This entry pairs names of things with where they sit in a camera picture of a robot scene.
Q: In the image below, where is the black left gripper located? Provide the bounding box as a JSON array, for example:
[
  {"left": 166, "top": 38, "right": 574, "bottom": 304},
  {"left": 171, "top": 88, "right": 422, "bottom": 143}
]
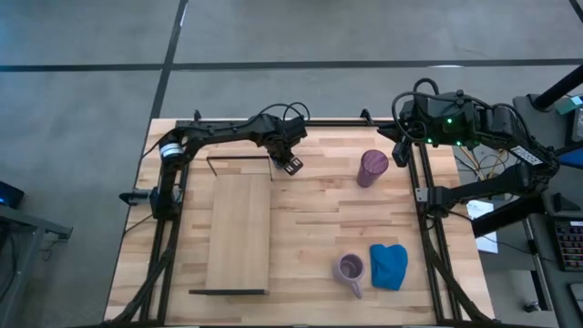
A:
[{"left": 267, "top": 134, "right": 305, "bottom": 177}]

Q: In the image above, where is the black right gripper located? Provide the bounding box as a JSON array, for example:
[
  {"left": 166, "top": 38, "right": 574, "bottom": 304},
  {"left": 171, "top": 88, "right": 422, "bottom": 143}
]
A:
[{"left": 376, "top": 121, "right": 414, "bottom": 168}]

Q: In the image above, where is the purple translucent tumbler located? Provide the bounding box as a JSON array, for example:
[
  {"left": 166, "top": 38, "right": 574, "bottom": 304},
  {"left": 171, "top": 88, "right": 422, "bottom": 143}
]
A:
[{"left": 355, "top": 149, "right": 390, "bottom": 189}]

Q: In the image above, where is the lilac ceramic mug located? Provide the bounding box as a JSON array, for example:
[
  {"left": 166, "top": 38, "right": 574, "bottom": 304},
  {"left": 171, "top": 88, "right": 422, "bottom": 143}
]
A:
[{"left": 332, "top": 252, "right": 367, "bottom": 301}]

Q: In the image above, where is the wooden shelf board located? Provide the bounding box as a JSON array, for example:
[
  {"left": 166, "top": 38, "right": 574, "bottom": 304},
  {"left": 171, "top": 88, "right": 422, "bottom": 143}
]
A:
[{"left": 188, "top": 155, "right": 275, "bottom": 297}]

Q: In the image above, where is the white paper sheet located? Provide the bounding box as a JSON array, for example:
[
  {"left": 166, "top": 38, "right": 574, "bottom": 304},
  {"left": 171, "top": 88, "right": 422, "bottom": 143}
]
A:
[{"left": 465, "top": 199, "right": 500, "bottom": 255}]

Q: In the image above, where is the blue crumpled cloth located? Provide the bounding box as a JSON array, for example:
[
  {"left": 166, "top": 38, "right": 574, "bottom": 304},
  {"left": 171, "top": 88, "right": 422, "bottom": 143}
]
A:
[{"left": 369, "top": 243, "right": 409, "bottom": 292}]

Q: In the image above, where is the black diagonal support bar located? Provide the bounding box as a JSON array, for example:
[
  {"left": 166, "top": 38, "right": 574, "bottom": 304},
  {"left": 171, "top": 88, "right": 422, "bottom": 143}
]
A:
[{"left": 470, "top": 194, "right": 547, "bottom": 239}]

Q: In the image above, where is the blue screen tablet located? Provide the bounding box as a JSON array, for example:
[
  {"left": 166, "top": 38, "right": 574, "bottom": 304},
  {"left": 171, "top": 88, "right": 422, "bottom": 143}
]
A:
[{"left": 556, "top": 146, "right": 583, "bottom": 170}]

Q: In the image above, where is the black round pole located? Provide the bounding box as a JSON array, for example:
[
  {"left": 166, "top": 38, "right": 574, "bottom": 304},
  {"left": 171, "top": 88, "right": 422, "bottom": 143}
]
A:
[{"left": 531, "top": 64, "right": 583, "bottom": 112}]

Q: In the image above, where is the teal small box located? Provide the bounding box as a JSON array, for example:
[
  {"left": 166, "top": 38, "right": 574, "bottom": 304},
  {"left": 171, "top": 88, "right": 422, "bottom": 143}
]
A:
[{"left": 554, "top": 94, "right": 583, "bottom": 116}]

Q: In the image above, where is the black keyboard with lit keys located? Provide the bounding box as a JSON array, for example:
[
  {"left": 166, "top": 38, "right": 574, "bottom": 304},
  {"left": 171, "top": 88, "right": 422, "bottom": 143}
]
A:
[{"left": 553, "top": 220, "right": 583, "bottom": 273}]

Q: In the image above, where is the grey side desk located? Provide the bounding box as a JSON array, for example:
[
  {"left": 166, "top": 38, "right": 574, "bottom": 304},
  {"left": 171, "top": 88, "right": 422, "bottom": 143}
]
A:
[{"left": 512, "top": 93, "right": 583, "bottom": 328}]

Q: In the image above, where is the grey metal side table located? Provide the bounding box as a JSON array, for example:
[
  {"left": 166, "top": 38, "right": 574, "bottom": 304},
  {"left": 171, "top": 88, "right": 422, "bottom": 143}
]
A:
[{"left": 0, "top": 203, "right": 74, "bottom": 328}]

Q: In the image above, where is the black device with blue light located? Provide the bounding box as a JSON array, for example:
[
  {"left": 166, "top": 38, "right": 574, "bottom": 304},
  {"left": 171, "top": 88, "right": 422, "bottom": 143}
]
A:
[{"left": 0, "top": 180, "right": 26, "bottom": 210}]

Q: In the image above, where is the black aluminium table frame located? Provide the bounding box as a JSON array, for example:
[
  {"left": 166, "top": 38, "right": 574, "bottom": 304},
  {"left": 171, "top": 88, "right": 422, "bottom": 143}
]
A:
[{"left": 103, "top": 108, "right": 494, "bottom": 327}]

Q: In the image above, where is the yellow cable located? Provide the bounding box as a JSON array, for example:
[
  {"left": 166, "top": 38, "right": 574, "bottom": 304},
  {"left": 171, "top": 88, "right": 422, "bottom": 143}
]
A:
[{"left": 457, "top": 144, "right": 509, "bottom": 181}]

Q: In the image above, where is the black table-level camera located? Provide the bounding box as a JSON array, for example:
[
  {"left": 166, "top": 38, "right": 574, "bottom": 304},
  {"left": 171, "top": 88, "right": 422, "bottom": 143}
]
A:
[{"left": 118, "top": 189, "right": 154, "bottom": 207}]

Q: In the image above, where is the black triangular bracket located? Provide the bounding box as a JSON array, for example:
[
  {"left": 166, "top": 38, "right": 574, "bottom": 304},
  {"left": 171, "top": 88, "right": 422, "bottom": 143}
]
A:
[{"left": 552, "top": 192, "right": 582, "bottom": 213}]

